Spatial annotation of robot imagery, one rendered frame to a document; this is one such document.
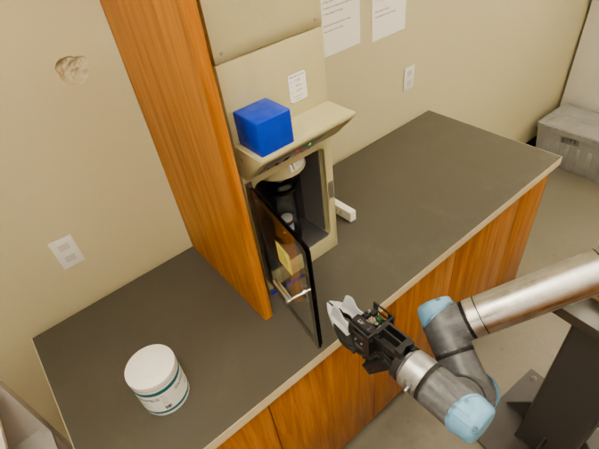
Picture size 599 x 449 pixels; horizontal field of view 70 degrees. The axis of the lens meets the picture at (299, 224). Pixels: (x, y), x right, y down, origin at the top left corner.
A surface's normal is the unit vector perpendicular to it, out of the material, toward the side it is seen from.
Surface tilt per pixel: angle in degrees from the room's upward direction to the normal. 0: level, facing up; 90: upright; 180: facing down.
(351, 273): 0
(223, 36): 90
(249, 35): 90
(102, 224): 90
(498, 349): 0
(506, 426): 0
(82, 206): 90
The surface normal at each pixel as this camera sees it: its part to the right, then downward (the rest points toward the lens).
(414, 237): -0.11, -0.75
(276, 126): 0.63, 0.46
